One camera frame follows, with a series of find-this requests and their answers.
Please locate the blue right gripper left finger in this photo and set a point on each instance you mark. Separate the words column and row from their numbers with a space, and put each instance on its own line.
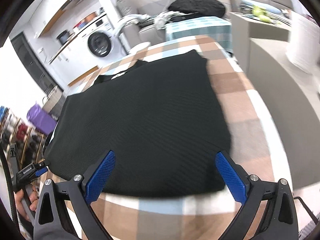
column 96, row 176

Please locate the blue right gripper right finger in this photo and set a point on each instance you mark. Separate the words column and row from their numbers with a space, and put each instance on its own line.
column 234, row 176

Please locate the black knit sweater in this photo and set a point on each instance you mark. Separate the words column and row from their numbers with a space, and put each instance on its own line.
column 162, row 120

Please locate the white grey clothes pile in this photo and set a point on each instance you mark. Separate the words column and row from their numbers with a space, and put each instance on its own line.
column 159, row 20

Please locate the person's left hand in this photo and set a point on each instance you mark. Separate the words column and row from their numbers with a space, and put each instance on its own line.
column 33, row 197

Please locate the wooden shoe rack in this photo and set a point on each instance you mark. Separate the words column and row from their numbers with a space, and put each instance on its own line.
column 29, row 141

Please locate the purple bag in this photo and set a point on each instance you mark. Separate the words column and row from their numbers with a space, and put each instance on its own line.
column 41, row 119

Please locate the woven laundry basket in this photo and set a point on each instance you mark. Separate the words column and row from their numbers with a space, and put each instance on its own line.
column 53, row 103

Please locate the white front-load washing machine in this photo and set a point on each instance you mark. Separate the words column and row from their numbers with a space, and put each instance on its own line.
column 97, row 44

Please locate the black cooking pot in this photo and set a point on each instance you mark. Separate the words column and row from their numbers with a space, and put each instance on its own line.
column 63, row 37

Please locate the white paper towel roll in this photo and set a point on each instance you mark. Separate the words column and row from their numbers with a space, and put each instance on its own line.
column 303, row 47

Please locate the blue plaid side table cloth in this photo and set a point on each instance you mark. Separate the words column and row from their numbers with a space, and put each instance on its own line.
column 217, row 28

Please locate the grey sofa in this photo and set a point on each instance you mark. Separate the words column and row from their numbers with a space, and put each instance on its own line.
column 138, row 33

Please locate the green toy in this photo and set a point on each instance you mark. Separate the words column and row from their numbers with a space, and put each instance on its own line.
column 261, row 14

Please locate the black quilted jacket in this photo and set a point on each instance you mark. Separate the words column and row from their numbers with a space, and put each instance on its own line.
column 201, row 7

